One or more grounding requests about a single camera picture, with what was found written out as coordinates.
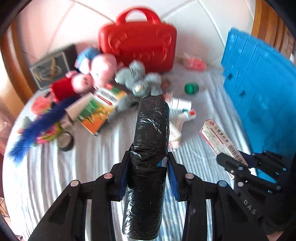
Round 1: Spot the white pink ointment box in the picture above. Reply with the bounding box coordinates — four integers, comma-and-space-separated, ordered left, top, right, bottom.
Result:
200, 119, 248, 167

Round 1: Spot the black garbage bag roll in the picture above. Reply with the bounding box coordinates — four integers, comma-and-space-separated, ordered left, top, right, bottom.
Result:
122, 95, 170, 240

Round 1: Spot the green orange medicine box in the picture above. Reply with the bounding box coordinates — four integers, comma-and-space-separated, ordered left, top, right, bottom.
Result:
76, 82, 127, 136

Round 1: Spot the white nasal spray bottle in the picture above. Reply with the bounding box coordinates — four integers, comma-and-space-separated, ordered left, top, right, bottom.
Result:
178, 109, 196, 122

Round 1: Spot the blue plastic folding crate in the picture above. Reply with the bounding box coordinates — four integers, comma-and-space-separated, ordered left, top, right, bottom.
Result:
221, 28, 295, 158

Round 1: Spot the black tape roll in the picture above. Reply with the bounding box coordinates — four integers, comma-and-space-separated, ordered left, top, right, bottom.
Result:
57, 132, 74, 152

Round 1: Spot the blue fuzzy feather stick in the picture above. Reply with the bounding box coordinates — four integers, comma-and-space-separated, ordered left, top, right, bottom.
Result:
8, 96, 80, 165

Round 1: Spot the green bottle cap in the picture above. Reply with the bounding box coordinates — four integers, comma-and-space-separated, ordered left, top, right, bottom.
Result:
184, 82, 200, 95

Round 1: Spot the white lint roller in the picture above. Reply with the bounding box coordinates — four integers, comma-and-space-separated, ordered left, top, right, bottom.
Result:
65, 92, 94, 121

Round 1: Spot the pink tissue pack far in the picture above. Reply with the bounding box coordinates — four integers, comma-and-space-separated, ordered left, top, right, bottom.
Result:
182, 55, 206, 71

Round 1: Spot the pink pig plush red dress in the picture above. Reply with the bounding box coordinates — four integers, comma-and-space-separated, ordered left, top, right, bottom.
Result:
50, 71, 94, 101

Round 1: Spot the grey mouse plush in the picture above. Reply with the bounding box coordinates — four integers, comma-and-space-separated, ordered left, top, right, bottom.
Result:
114, 60, 163, 112

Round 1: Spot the black gift box gold ribbon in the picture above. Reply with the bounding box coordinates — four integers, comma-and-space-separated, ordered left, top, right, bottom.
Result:
30, 44, 77, 90

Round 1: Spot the red plastic carry case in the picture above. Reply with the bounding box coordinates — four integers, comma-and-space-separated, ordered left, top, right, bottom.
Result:
98, 7, 177, 73

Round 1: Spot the pink pig plush blue shirt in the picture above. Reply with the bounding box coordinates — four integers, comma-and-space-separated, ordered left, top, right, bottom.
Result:
74, 46, 120, 89

